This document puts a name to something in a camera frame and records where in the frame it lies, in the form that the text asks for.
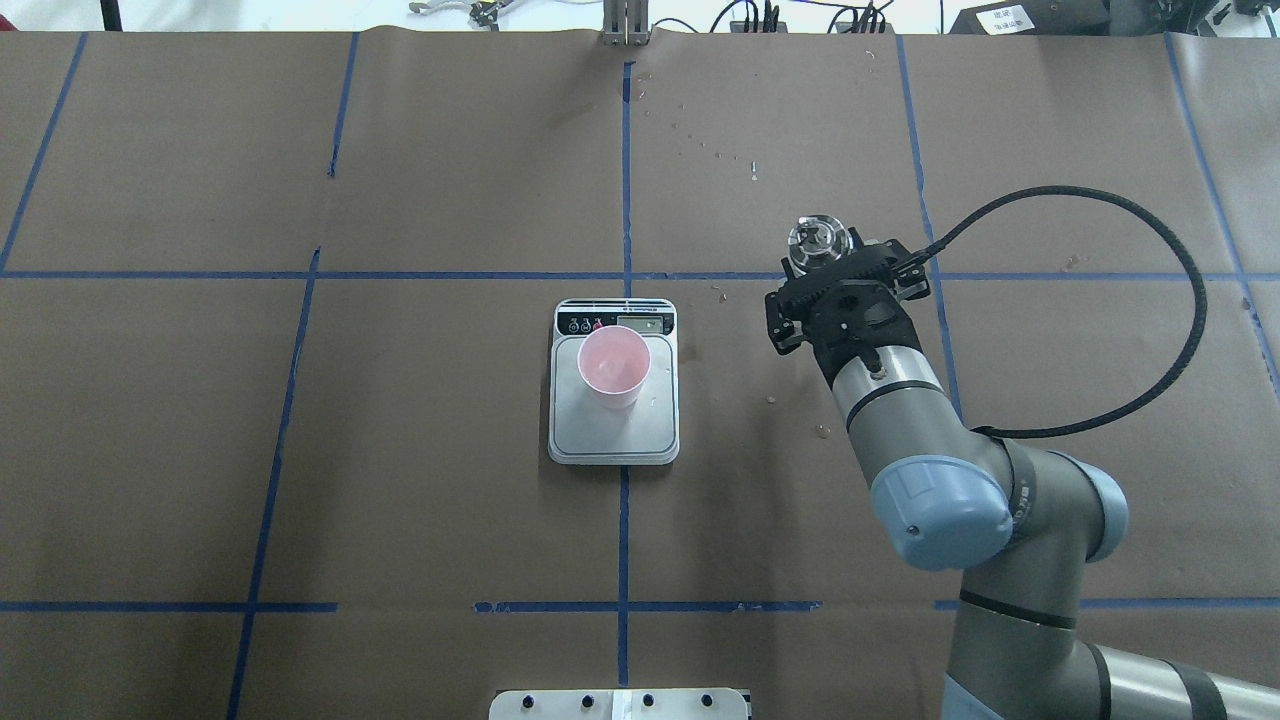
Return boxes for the silver digital kitchen scale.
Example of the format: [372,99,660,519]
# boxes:
[547,299,681,466]

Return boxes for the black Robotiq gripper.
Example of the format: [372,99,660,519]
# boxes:
[765,240,932,363]

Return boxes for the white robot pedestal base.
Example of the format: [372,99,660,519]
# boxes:
[488,687,754,719]

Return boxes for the aluminium frame post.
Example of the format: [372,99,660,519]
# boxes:
[600,0,652,47]

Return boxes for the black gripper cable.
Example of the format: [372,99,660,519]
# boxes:
[905,184,1210,441]

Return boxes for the clear glass sauce bottle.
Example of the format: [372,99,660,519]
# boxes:
[785,214,861,278]

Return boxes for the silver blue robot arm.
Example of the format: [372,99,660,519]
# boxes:
[765,240,1277,719]

